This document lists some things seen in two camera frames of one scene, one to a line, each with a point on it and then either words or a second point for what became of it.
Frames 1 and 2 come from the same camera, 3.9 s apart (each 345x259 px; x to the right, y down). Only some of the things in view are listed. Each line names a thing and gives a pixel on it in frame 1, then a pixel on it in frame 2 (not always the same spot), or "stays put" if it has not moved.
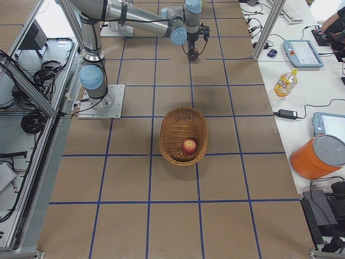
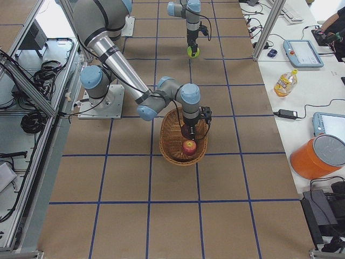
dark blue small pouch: [272, 53] stays put
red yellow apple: [188, 147] stays put
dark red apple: [196, 54] → [185, 130]
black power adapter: [287, 114] stays put
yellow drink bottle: [286, 83] stays put
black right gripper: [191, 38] → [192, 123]
